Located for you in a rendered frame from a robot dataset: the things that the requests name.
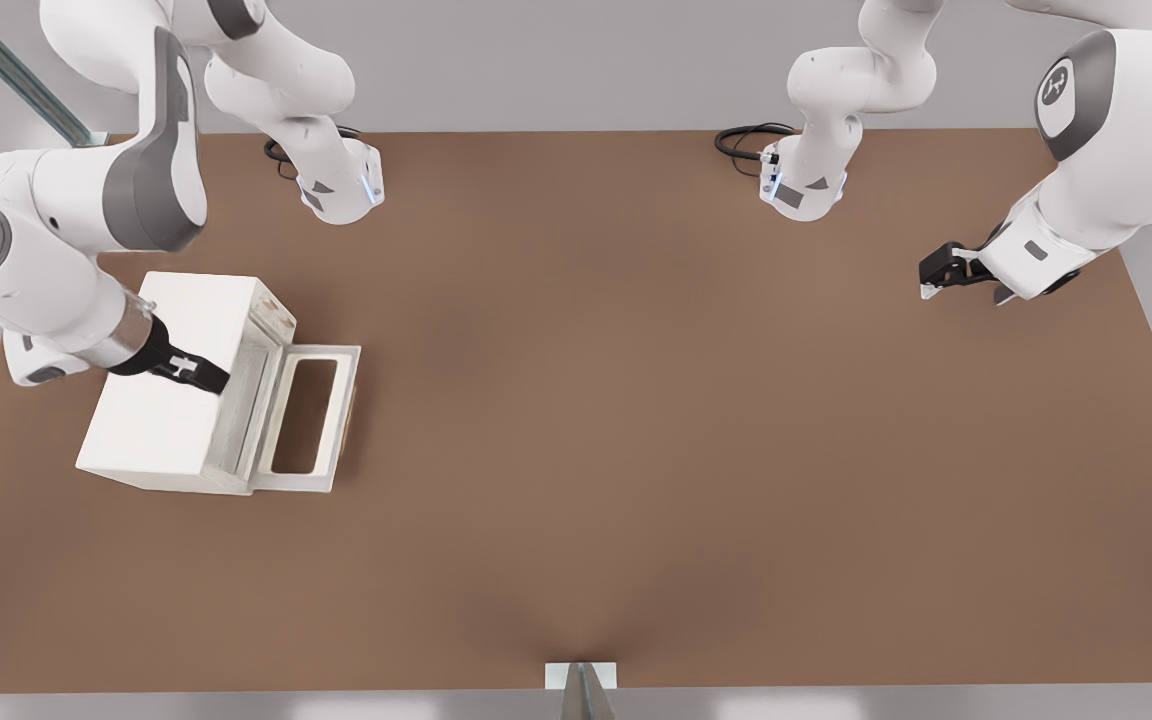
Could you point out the white oven body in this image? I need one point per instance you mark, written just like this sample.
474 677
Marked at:
171 420

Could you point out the white oven door with window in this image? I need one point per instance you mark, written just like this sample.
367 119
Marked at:
281 425

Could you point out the silver frame post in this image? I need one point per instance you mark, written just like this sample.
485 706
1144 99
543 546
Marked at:
584 692
11 65

